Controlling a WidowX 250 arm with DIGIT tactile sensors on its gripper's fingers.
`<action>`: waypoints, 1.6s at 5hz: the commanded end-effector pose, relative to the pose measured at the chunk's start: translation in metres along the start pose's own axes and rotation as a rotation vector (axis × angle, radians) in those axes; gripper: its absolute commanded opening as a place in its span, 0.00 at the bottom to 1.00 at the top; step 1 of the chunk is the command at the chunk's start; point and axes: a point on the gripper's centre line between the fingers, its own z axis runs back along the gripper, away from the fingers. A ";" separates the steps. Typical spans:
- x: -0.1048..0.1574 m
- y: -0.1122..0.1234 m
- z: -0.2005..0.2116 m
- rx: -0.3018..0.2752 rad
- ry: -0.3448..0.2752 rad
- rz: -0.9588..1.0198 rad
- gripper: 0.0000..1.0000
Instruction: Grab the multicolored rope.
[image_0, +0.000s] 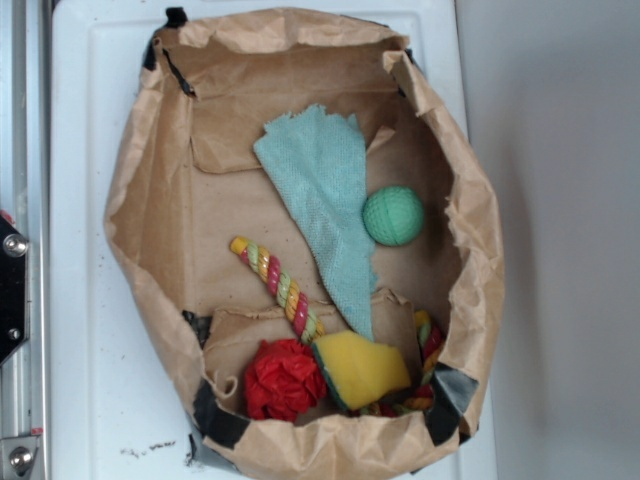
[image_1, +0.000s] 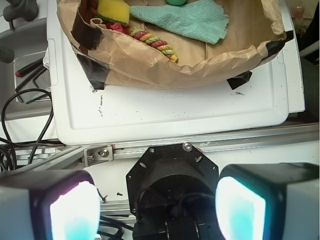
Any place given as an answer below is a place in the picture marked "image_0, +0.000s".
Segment multicolored twisted rope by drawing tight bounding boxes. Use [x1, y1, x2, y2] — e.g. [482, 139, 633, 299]
[229, 235, 447, 418]

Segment green rubber ball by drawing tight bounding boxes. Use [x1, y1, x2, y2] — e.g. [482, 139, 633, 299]
[363, 186, 425, 247]

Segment light teal cloth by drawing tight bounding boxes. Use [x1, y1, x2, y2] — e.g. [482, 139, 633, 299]
[253, 104, 377, 340]

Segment yellow green sponge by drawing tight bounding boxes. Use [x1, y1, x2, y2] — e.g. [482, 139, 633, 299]
[311, 331, 411, 411]

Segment brown paper bag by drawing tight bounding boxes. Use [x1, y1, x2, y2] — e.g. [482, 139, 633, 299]
[105, 8, 505, 479]

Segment red crumpled tissue ball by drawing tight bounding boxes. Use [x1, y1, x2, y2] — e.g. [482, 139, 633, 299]
[244, 339, 327, 422]

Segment black metal bracket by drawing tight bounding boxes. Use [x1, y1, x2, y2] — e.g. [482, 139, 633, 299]
[0, 210, 29, 365]

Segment aluminium frame rail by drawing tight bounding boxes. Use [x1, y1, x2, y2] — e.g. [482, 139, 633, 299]
[1, 1, 53, 479]

